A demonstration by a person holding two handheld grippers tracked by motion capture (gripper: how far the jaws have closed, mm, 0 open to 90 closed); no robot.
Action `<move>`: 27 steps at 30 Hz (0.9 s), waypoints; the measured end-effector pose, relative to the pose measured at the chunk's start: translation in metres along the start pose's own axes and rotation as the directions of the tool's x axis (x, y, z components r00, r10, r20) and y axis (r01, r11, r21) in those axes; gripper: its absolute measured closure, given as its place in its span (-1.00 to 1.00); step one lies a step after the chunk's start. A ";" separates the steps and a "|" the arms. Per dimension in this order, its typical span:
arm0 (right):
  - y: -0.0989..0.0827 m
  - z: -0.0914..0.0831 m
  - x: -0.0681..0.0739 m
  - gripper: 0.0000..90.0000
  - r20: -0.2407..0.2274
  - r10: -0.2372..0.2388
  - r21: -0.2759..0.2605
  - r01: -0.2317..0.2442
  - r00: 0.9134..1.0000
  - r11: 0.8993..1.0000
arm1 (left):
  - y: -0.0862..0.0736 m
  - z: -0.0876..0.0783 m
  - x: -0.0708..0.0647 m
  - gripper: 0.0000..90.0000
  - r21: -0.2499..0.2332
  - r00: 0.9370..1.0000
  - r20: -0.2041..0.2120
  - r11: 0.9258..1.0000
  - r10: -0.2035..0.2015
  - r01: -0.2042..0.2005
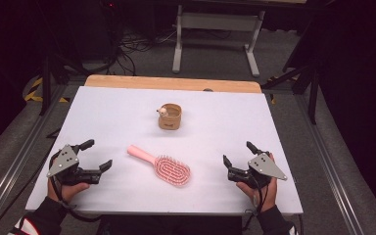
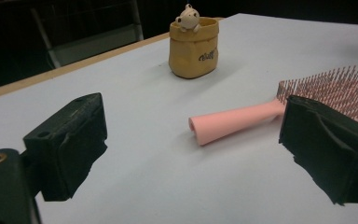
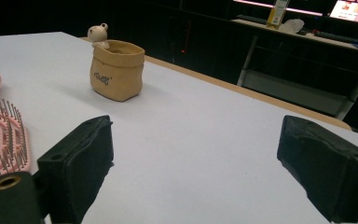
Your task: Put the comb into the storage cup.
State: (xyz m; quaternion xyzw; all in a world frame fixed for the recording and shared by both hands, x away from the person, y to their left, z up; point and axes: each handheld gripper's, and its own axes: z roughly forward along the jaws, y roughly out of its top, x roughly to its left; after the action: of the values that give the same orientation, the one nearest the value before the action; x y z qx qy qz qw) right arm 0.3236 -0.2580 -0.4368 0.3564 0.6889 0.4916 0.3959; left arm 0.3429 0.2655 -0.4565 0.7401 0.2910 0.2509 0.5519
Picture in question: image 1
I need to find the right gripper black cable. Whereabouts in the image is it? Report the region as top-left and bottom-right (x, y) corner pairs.
(243, 175), (271, 231)

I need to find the person's left hand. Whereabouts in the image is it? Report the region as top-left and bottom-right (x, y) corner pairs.
(47, 178), (91, 204)

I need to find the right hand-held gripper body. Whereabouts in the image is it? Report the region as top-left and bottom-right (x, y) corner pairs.
(227, 152), (289, 190)

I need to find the black metal stand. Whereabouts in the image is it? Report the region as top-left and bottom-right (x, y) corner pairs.
(38, 53), (91, 118)
(259, 60), (321, 125)

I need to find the white table cover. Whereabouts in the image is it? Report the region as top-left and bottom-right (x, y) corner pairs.
(24, 85), (305, 216)

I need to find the grey metal stand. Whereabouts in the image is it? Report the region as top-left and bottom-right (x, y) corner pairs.
(171, 0), (307, 78)

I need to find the person's dark lap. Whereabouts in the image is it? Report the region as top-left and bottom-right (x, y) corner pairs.
(98, 214), (243, 235)

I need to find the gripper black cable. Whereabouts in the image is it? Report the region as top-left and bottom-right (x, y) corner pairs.
(47, 153), (103, 223)
(243, 175), (271, 231)

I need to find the bundle of black floor cables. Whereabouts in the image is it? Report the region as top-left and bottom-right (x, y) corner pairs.
(116, 27), (179, 76)

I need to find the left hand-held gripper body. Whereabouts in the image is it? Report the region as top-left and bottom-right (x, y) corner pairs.
(46, 143), (102, 187)

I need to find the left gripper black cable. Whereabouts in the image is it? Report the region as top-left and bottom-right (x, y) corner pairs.
(47, 153), (103, 223)

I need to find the brown cup with cream figurine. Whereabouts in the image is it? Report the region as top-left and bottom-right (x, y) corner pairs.
(156, 103), (183, 131)

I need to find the pink hairbrush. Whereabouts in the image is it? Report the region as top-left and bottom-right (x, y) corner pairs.
(126, 144), (192, 188)

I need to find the aluminium rail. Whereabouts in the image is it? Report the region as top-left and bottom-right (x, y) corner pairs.
(0, 83), (71, 235)
(294, 93), (367, 235)

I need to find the wooden table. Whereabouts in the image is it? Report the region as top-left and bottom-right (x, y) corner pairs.
(84, 73), (263, 95)

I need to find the yellow black floor tape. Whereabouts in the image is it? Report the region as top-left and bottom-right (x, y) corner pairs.
(23, 76), (71, 104)

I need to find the person's right hand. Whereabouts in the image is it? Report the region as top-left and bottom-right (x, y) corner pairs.
(235, 153), (279, 213)

